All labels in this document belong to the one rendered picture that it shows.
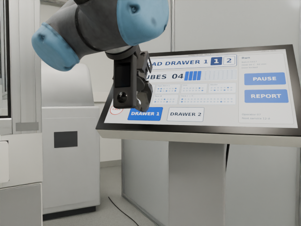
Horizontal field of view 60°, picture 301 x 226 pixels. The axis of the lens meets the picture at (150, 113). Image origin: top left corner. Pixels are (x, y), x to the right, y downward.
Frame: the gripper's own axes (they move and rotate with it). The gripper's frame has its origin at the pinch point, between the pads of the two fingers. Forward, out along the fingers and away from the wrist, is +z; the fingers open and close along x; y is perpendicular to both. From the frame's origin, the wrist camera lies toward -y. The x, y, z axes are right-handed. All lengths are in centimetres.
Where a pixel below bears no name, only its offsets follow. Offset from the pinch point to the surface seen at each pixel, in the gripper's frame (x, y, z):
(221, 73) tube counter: -19.5, 15.2, 2.1
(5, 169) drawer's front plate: 35.5, -18.7, 2.2
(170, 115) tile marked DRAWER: -7.2, 0.0, 2.1
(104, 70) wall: 174, 239, 201
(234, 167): -23, 29, 87
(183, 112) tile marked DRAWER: -10.4, 1.3, 2.1
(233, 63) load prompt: -22.6, 19.1, 2.1
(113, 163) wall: 164, 130, 305
